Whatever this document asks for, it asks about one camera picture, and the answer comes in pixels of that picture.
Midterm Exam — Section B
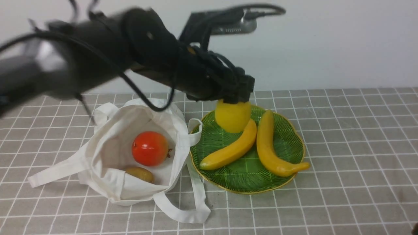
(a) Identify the yellow lemon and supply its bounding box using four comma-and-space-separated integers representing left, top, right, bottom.
215, 100, 252, 133

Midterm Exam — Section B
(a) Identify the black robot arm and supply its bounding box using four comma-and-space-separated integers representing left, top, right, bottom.
1, 8, 255, 116

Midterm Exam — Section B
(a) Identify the grey checked tablecloth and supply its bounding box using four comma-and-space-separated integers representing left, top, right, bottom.
0, 88, 418, 235

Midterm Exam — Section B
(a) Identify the green leaf-shaped plate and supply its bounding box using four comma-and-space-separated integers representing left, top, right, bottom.
190, 111, 305, 195

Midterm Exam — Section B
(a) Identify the left yellow banana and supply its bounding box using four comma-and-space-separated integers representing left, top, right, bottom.
200, 119, 257, 171

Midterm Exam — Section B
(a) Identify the yellow banana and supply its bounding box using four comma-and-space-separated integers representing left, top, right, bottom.
200, 119, 257, 171
256, 110, 310, 178

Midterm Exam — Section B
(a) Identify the right yellow banana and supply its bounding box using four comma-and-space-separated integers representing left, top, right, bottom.
256, 110, 310, 178

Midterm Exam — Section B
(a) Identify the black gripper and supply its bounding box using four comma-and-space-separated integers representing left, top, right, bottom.
171, 46, 255, 104

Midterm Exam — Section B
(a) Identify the black cable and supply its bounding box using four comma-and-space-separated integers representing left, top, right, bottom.
0, 3, 286, 113

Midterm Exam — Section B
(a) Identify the white cloth tote bag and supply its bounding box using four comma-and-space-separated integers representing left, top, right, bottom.
27, 99, 211, 224

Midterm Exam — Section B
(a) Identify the red orange round fruit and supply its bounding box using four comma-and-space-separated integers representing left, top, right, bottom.
131, 131, 172, 167

